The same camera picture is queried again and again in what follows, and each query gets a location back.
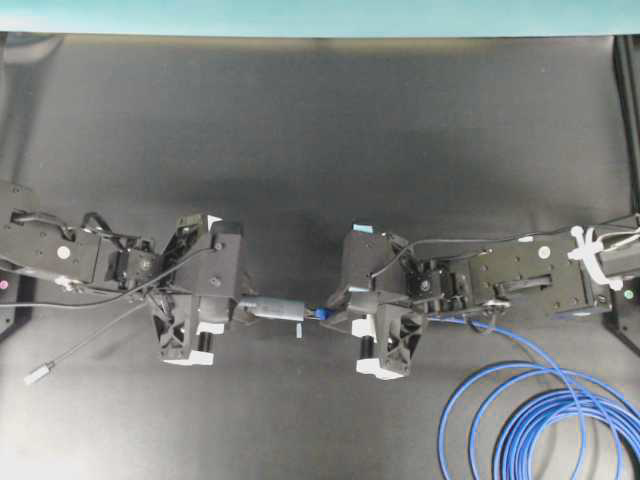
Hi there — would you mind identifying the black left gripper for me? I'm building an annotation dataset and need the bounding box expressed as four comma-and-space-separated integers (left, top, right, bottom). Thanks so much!
151, 214, 257, 366

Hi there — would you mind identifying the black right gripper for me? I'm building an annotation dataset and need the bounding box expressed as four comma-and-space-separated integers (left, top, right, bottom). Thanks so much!
324, 224, 423, 379

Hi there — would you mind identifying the grey hub with black cable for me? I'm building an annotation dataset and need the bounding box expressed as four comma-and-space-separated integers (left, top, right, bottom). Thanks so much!
18, 274, 307, 386

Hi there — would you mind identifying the blue LAN cable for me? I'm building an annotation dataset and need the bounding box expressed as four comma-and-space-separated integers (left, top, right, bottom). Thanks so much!
308, 304, 640, 480

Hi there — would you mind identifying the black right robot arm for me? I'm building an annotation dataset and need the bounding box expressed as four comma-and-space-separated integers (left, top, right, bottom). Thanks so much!
318, 213, 639, 380

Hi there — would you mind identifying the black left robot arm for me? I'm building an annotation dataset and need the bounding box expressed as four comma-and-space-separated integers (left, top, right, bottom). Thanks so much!
1, 181, 254, 366

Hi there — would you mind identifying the teal backdrop sheet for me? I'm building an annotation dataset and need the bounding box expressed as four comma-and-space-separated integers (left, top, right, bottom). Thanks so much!
1, 1, 639, 38

